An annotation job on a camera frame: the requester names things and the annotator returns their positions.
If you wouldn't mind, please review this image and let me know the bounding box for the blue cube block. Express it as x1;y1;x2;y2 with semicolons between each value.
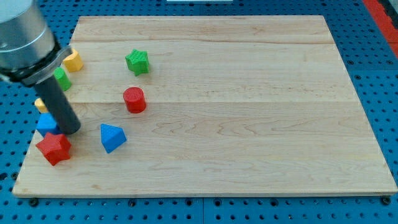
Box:
36;113;62;138

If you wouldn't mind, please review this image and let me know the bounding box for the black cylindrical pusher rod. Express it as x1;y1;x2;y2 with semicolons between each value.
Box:
34;76;81;134

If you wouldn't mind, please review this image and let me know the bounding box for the wooden board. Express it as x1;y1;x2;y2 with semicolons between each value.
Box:
13;16;397;198

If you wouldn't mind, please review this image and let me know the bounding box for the red tape strip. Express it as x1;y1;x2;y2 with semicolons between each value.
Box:
363;0;397;56

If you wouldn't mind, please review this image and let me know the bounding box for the green star block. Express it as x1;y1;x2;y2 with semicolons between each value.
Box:
125;49;150;77

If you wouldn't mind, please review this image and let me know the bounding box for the blue triangular block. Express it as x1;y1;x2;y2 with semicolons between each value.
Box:
100;124;127;154

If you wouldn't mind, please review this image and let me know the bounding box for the red star block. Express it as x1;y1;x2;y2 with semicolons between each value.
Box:
35;133;72;166

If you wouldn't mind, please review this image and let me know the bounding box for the yellow block lower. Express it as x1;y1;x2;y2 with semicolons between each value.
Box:
34;98;49;113

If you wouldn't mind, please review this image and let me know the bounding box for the yellow block upper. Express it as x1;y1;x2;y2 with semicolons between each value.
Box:
63;49;83;72

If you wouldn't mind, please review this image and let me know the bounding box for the green cylinder block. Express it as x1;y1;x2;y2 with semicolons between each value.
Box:
53;67;72;91

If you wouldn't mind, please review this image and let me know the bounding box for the red cylinder block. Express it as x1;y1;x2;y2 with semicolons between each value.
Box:
123;87;146;113

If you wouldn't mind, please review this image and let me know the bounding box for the yellow block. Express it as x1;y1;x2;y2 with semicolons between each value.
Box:
34;98;49;113
63;49;83;72

